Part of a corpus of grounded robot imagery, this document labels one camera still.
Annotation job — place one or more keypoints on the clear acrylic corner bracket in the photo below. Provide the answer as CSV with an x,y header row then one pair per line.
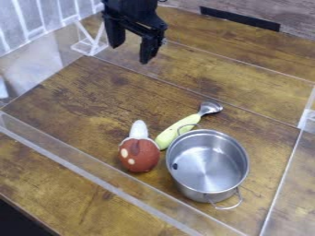
x,y
90,45

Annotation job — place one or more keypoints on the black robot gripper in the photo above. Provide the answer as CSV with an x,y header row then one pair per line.
x,y
137,16

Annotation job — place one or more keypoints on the clear acrylic right barrier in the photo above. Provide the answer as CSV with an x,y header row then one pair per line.
x,y
291,215

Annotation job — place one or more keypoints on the green handled metal spoon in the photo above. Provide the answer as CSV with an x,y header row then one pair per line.
x,y
186,123

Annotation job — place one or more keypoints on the brown plush mushroom toy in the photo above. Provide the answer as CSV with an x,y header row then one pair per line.
x,y
138,151

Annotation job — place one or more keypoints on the clear acrylic front barrier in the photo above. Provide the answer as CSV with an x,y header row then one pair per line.
x,y
159,204

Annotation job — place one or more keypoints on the clear acrylic barrier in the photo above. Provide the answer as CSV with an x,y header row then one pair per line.
x,y
159,204
291,215

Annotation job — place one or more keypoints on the stainless steel pot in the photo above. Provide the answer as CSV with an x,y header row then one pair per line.
x,y
209,165

